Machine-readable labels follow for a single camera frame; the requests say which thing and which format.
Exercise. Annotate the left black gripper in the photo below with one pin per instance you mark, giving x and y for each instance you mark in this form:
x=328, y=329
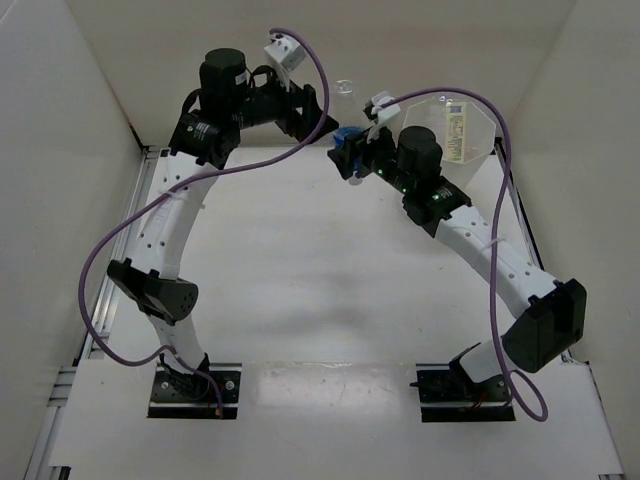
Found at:
x=293, y=97

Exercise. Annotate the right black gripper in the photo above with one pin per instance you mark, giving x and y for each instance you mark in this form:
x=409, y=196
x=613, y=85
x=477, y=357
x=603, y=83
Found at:
x=343, y=158

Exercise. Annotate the blue label plastic bottle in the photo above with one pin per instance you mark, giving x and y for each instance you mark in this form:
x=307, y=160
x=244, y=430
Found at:
x=347, y=111

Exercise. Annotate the large green label bottle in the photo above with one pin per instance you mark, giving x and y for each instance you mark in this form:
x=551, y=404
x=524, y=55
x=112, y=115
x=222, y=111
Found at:
x=455, y=131

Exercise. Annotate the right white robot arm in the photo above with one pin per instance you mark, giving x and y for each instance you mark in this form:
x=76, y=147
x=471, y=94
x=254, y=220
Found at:
x=548, y=314

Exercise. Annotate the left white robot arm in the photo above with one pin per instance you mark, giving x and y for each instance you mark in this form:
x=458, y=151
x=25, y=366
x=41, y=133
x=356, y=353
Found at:
x=150, y=275

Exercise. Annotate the white plastic bin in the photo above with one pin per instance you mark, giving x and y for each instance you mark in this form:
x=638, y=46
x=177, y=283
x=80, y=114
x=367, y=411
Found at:
x=480, y=136

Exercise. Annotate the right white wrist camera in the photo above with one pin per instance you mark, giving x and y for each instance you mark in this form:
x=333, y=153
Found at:
x=381, y=110

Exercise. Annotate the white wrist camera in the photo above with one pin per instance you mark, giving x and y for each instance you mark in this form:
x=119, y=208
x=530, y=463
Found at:
x=284, y=53
x=381, y=110

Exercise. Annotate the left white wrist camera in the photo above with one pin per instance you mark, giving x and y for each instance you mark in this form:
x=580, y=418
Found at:
x=284, y=53

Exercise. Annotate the right aluminium frame rail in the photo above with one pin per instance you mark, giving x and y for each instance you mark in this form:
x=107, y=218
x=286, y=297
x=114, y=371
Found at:
x=532, y=248

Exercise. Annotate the aluminium frame rail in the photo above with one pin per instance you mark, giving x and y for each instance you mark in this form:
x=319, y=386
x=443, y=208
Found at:
x=101, y=309
x=532, y=248

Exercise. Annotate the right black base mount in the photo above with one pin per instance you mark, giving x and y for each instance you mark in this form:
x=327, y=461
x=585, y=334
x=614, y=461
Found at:
x=443, y=398

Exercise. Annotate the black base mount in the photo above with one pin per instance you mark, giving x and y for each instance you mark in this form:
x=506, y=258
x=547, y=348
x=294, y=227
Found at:
x=443, y=398
x=167, y=402

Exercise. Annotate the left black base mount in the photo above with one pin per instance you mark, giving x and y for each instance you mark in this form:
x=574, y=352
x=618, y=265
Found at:
x=167, y=402

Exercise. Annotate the left aluminium frame rail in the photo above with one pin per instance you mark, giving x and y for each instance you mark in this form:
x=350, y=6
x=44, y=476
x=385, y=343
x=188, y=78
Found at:
x=101, y=309

